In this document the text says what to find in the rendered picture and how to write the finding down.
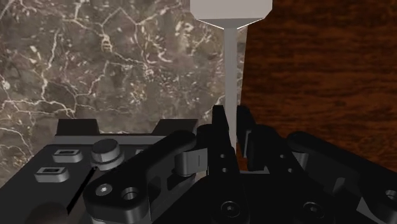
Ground white spatula with thin handle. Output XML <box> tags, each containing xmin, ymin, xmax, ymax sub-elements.
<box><xmin>190</xmin><ymin>0</ymin><xmax>274</xmax><ymax>156</ymax></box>

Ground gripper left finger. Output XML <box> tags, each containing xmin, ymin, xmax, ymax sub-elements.
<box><xmin>83</xmin><ymin>105</ymin><xmax>249</xmax><ymax>224</ymax></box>

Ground black appliance with grey knob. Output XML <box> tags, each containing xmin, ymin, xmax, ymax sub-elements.
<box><xmin>0</xmin><ymin>118</ymin><xmax>199</xmax><ymax>224</ymax></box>

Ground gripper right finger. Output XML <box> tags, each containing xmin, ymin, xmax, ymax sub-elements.
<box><xmin>237</xmin><ymin>106</ymin><xmax>397</xmax><ymax>224</ymax></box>

